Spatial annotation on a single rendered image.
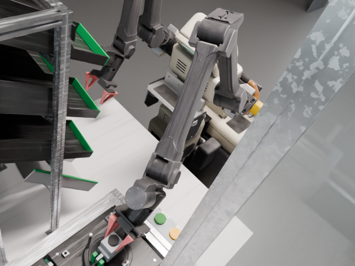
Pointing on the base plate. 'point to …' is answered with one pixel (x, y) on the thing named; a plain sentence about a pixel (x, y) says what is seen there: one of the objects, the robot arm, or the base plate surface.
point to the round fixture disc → (127, 252)
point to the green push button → (160, 218)
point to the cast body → (109, 247)
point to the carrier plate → (75, 245)
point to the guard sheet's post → (274, 127)
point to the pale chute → (44, 168)
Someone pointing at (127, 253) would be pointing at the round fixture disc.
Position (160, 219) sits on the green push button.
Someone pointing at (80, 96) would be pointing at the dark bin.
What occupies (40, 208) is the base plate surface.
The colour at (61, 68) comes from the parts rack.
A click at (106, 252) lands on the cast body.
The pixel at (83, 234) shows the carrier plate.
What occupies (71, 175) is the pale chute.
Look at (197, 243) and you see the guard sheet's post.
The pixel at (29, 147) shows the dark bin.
